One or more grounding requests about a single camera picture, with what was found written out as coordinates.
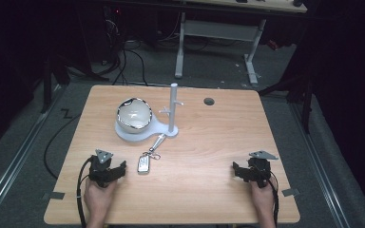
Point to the desk with white metal legs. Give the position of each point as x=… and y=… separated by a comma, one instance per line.
x=218, y=30

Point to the dark computer tower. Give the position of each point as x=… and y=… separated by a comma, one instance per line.
x=112, y=31

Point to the white stand with pegs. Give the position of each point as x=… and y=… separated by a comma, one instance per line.
x=173, y=107

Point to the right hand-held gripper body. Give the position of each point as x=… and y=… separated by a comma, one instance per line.
x=259, y=167

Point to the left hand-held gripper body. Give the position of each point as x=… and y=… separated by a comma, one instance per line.
x=100, y=164

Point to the metal floor rail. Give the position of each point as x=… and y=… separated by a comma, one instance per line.
x=15, y=158
x=321, y=167

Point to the grey tape piece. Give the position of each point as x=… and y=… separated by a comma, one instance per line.
x=290, y=192
x=57, y=195

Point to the white bowl with silver rim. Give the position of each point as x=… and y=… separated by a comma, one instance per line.
x=134, y=114

